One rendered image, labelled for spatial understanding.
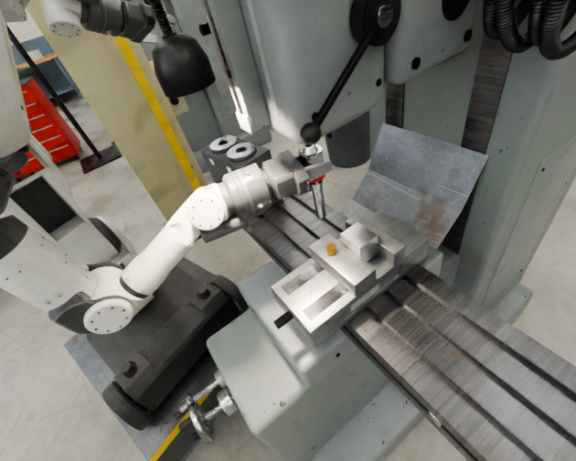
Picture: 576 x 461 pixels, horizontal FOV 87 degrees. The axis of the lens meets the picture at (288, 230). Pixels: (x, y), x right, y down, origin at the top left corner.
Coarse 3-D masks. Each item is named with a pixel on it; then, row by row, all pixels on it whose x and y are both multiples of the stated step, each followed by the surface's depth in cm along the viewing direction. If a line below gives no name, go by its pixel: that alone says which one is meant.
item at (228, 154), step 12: (216, 144) 97; (228, 144) 95; (240, 144) 93; (252, 144) 91; (204, 156) 99; (216, 156) 93; (228, 156) 89; (240, 156) 87; (252, 156) 88; (264, 156) 89; (216, 168) 97; (228, 168) 90; (216, 180) 104
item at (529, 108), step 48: (480, 0) 56; (480, 48) 60; (384, 96) 86; (432, 96) 74; (480, 96) 65; (528, 96) 58; (480, 144) 70; (528, 144) 63; (480, 192) 78; (528, 192) 78; (480, 240) 86; (528, 240) 105; (480, 288) 101
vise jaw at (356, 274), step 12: (324, 240) 69; (336, 240) 68; (312, 252) 69; (324, 252) 66; (336, 252) 66; (348, 252) 65; (324, 264) 67; (336, 264) 63; (348, 264) 63; (360, 264) 62; (336, 276) 64; (348, 276) 61; (360, 276) 60; (372, 276) 61; (348, 288) 62; (360, 288) 61
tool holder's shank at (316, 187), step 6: (312, 186) 64; (318, 186) 64; (312, 192) 67; (318, 192) 66; (318, 198) 67; (318, 204) 68; (324, 204) 69; (318, 210) 69; (324, 210) 70; (318, 216) 71; (324, 216) 71
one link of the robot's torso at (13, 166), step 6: (18, 156) 71; (24, 156) 73; (6, 162) 69; (12, 162) 71; (18, 162) 73; (24, 162) 75; (6, 168) 72; (12, 168) 74; (18, 168) 76; (12, 174) 76
